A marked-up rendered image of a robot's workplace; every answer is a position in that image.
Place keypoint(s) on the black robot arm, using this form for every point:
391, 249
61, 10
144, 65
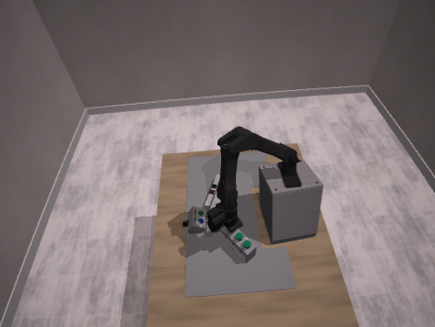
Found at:
241, 140

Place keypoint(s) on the grey flat mat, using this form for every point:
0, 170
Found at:
212, 267

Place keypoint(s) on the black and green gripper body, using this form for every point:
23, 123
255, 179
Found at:
238, 223

